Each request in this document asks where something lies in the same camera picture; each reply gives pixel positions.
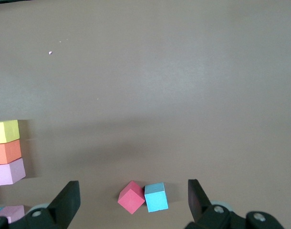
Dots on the pink foam block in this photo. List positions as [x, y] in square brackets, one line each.
[14, 211]
[6, 173]

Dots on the orange foam block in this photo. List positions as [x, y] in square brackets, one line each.
[6, 152]

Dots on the yellow foam block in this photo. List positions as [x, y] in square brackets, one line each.
[4, 131]

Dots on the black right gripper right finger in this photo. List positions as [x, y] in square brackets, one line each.
[198, 202]

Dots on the crimson foam block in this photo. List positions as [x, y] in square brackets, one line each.
[131, 199]

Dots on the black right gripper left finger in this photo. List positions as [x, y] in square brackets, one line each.
[66, 205]

